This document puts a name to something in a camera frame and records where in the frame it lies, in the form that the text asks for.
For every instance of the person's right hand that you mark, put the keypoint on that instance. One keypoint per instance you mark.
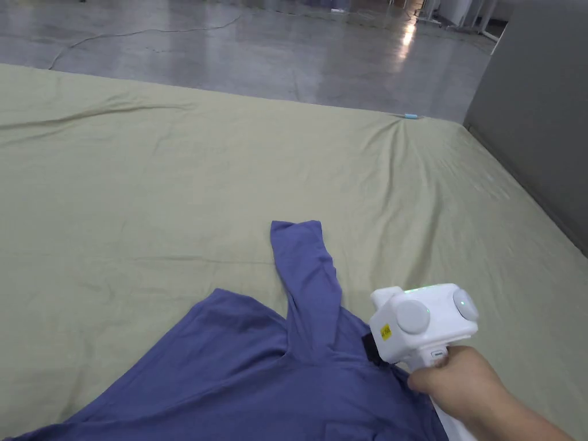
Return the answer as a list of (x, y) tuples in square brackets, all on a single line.
[(459, 381)]

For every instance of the small light blue clip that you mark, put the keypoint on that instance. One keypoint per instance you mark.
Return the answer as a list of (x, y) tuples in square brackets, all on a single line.
[(412, 116)]

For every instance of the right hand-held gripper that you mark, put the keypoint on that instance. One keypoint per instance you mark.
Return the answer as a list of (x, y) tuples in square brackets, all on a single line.
[(415, 317)]

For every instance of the bed with pale green sheet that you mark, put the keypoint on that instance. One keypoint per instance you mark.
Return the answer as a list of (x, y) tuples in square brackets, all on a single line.
[(183, 193)]

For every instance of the blue shirt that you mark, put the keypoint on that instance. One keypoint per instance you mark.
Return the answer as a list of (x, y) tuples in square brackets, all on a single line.
[(275, 367)]

